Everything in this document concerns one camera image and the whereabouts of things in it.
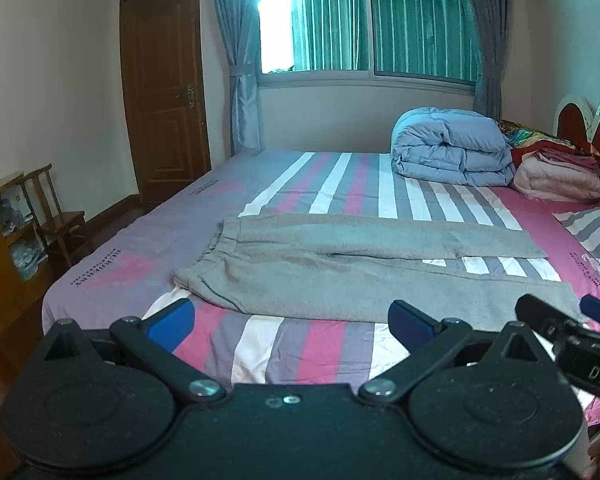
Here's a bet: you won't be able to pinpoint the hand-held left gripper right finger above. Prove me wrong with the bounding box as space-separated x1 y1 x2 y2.
358 300 557 404

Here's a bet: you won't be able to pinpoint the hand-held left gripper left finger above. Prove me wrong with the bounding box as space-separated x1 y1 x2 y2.
42 298 227 404

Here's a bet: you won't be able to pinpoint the grey pants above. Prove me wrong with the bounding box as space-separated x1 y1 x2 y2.
173 212 583 332

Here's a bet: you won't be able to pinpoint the grey striped pillow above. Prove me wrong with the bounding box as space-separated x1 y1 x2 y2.
552 206 600 292

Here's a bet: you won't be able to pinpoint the striped bed sheet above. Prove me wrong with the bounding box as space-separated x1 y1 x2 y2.
41 150 600 428

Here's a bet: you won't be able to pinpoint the pink folded blanket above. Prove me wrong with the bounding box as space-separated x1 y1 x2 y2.
511 149 600 205

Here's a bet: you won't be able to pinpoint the wooden chair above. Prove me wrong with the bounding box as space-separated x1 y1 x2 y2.
20 163 89 269

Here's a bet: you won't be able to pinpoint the clear glassware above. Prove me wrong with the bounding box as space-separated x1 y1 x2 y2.
7 234 49 282
0 185 35 235

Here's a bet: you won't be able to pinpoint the yellow wooden cabinet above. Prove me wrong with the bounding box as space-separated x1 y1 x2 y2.
0 172 48 343

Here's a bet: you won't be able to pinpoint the blue folded duvet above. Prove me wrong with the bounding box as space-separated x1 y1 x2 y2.
390 106 516 187

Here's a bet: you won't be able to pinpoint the colourful patterned blanket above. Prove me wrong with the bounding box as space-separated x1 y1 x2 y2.
497 119 590 155

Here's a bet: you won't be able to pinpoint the wooden headboard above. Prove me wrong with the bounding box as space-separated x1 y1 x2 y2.
554 85 600 173

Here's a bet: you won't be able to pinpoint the brown wooden door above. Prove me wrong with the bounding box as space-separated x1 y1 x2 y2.
120 0 212 207

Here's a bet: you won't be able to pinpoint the blue-grey curtain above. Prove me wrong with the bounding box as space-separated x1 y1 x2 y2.
208 0 264 157
460 0 522 121

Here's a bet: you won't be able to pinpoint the sliding window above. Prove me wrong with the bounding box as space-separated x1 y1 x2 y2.
257 0 482 94

